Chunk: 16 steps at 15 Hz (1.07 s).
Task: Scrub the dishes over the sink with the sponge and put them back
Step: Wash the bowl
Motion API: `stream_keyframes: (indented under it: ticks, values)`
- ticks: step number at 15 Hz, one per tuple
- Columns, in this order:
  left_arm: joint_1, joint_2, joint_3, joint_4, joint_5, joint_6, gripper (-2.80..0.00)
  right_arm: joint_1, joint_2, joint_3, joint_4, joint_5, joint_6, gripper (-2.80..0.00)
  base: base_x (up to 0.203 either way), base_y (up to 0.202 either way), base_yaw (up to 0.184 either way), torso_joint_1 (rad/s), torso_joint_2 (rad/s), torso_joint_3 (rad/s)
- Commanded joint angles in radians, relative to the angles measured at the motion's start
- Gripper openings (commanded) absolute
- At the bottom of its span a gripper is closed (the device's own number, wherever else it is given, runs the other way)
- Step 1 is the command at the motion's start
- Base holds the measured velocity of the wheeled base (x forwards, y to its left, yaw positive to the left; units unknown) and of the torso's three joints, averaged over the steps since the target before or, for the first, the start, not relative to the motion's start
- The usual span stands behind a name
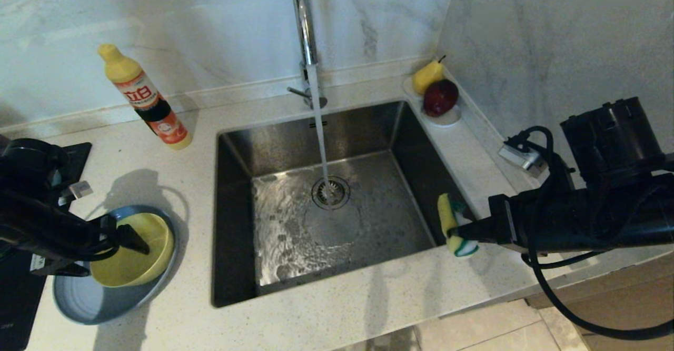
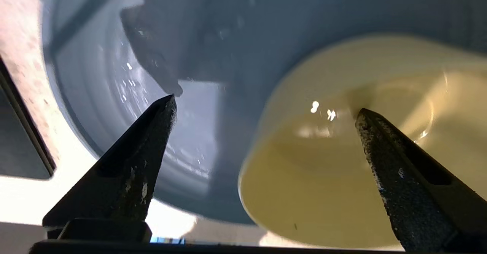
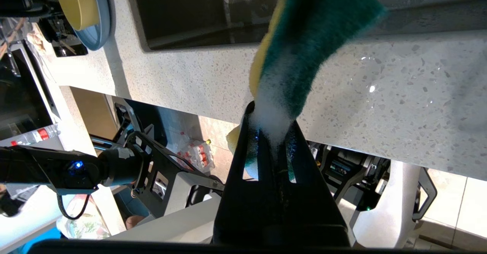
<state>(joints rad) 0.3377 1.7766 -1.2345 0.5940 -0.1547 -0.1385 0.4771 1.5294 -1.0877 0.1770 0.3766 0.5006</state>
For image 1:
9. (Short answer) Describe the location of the yellow bowl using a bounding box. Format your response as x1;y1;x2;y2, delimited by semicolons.
90;213;174;288

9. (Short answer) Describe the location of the green and yellow sponge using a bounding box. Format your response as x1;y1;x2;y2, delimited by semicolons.
437;193;480;258

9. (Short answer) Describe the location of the yellow dish soap bottle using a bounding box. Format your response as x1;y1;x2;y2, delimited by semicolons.
97;43;193;151

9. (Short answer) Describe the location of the metal sink drain strainer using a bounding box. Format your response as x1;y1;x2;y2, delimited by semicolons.
311;177;351;211

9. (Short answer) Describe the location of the stainless steel sink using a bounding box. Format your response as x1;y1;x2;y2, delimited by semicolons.
212;101;484;308

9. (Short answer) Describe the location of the grey-blue plate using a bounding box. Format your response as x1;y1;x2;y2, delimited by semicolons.
53;205;182;325

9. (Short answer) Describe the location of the black induction cooktop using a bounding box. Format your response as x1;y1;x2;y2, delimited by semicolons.
0;142;92;351

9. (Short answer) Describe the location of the light wood cabinet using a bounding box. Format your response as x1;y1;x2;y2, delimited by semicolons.
525;256;674;351

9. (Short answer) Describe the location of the dark red apple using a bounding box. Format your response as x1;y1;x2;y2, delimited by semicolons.
423;78;460;117

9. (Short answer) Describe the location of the yellow pear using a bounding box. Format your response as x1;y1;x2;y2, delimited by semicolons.
412;55;447;95

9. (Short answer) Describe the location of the running water stream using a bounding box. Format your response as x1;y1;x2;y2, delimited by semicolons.
307;64;333;204

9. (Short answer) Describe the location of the chrome kitchen faucet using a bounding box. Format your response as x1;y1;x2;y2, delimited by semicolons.
289;0;328;111

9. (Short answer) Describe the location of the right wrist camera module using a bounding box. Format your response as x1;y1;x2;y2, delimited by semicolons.
498;133;548;178

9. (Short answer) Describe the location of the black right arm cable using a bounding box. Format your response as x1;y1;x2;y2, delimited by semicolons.
520;126;674;341

